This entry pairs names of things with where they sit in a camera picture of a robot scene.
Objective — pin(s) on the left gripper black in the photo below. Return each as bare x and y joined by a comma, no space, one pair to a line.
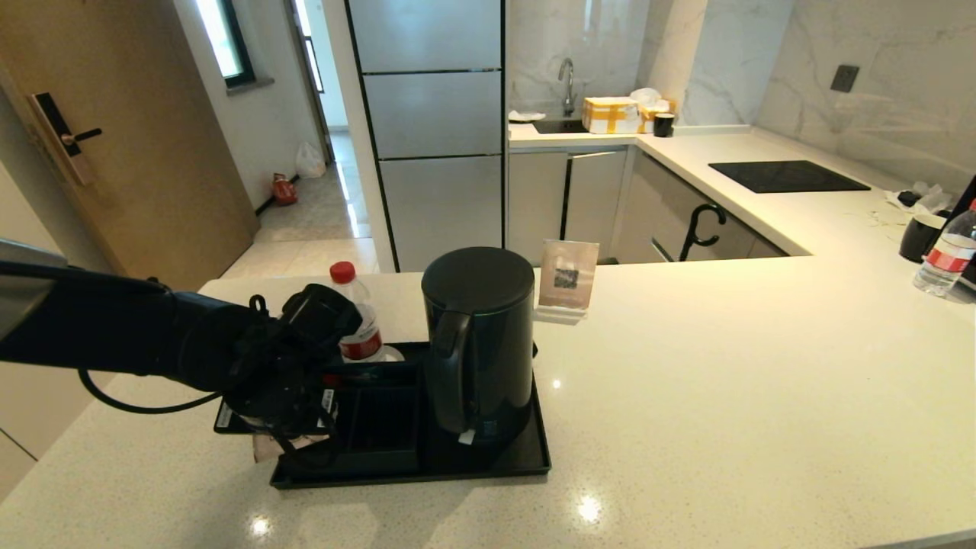
267,389

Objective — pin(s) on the pink CHALI tea bag packet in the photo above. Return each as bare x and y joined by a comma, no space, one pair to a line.
268,448

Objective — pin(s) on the black electric kettle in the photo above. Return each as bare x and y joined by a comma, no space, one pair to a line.
488,343

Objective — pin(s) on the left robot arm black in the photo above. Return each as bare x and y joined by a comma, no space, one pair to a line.
99,328

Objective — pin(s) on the water bottle on tray red cap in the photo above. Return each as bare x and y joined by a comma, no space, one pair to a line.
345,273

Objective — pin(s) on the small black cup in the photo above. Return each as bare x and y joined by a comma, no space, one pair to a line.
663,125

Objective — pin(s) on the water bottle with red label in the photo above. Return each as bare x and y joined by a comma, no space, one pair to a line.
944,263

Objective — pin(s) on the red sachet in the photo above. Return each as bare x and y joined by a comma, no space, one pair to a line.
351,376

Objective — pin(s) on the black compartment organizer box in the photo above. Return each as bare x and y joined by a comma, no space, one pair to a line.
381,427

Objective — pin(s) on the white round coaster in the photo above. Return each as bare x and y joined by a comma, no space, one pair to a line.
393,355

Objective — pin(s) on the black serving tray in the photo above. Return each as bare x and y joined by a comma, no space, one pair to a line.
518,457

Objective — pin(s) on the red bag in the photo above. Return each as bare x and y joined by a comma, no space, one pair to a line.
285,191

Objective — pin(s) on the beige cabinet panel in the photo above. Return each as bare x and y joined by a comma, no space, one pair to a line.
30,427

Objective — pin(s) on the white plastic bag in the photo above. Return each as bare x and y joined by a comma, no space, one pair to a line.
310,162

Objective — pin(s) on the brown wooden door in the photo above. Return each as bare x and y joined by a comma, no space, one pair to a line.
152,175

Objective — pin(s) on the acrylic QR code sign stand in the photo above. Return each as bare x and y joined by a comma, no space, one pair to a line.
568,274

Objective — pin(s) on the silver refrigerator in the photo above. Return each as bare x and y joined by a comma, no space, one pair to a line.
435,114

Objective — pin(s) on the grey kitchen base cabinets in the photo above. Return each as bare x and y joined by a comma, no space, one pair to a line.
595,206

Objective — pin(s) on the white dish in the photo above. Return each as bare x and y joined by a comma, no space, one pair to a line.
526,116

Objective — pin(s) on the kitchen sink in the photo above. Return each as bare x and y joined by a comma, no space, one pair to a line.
559,126

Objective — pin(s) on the chrome faucet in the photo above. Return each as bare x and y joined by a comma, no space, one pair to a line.
568,82

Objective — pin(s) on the large yellow taped cardboard box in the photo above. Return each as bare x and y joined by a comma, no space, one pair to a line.
610,115

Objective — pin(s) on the white crumpled tissue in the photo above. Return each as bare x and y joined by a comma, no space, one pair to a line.
645,95

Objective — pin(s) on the black induction cooktop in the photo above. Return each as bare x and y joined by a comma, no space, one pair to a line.
785,176

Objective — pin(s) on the black mug with white inside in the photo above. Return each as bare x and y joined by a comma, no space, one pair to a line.
917,241

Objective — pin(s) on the crumpled clear plastic wrap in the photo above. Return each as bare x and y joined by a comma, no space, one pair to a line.
926,198

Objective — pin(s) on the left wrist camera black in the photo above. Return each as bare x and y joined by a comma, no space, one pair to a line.
324,316

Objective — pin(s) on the window with dark frame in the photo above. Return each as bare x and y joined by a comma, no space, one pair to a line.
221,38

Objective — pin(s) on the grey wall outlet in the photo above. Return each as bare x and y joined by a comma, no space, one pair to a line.
844,78

